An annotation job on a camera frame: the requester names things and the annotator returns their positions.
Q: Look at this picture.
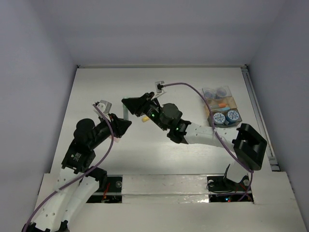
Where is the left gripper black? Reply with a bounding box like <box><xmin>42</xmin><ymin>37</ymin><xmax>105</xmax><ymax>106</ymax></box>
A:
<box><xmin>89</xmin><ymin>111</ymin><xmax>131</xmax><ymax>148</ymax></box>

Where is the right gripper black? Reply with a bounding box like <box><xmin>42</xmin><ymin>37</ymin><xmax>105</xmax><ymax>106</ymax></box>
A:
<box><xmin>121</xmin><ymin>92</ymin><xmax>168</xmax><ymax>131</ymax></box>

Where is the green highlighter marker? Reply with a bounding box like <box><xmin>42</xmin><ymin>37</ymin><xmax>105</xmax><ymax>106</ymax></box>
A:
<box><xmin>123</xmin><ymin>104</ymin><xmax>129</xmax><ymax>120</ymax></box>

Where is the red-orange highlighter marker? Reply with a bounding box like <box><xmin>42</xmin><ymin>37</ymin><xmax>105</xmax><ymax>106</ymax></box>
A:
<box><xmin>210</xmin><ymin>103</ymin><xmax>227</xmax><ymax>109</ymax></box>

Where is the blue patterned tape roll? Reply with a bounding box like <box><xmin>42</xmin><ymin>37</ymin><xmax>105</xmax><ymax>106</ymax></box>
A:
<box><xmin>226</xmin><ymin>110</ymin><xmax>240</xmax><ymax>124</ymax></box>

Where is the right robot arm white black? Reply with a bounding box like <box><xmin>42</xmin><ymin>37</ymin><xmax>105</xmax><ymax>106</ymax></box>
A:
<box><xmin>122</xmin><ymin>92</ymin><xmax>267</xmax><ymax>189</ymax></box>

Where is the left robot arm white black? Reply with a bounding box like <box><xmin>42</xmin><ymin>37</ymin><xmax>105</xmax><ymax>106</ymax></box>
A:
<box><xmin>22</xmin><ymin>114</ymin><xmax>132</xmax><ymax>232</ymax></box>

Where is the three-compartment desk organizer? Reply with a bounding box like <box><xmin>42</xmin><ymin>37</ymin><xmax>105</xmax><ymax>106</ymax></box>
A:
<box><xmin>202</xmin><ymin>86</ymin><xmax>242</xmax><ymax>128</ymax></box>

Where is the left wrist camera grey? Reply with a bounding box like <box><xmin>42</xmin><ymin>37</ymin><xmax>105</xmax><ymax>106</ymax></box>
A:
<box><xmin>97</xmin><ymin>100</ymin><xmax>112</xmax><ymax>114</ymax></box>

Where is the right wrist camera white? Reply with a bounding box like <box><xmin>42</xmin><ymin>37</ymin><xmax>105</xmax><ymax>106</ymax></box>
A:
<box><xmin>152</xmin><ymin>81</ymin><xmax>166</xmax><ymax>100</ymax></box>

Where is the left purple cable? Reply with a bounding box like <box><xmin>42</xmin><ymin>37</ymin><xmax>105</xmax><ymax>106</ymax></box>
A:
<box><xmin>21</xmin><ymin>103</ymin><xmax>115</xmax><ymax>232</ymax></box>

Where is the purple cable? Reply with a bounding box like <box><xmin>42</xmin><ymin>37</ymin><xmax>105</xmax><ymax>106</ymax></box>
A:
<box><xmin>21</xmin><ymin>103</ymin><xmax>115</xmax><ymax>232</ymax></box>
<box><xmin>156</xmin><ymin>83</ymin><xmax>254</xmax><ymax>203</ymax></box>

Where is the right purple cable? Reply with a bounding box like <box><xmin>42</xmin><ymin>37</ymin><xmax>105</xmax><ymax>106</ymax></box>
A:
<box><xmin>156</xmin><ymin>83</ymin><xmax>254</xmax><ymax>203</ymax></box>

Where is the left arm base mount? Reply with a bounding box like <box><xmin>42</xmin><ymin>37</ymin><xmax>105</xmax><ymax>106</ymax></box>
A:
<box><xmin>87</xmin><ymin>175</ymin><xmax>123</xmax><ymax>203</ymax></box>

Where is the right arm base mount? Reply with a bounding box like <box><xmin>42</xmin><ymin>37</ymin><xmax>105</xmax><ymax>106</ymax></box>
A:
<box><xmin>206</xmin><ymin>168</ymin><xmax>254</xmax><ymax>203</ymax></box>

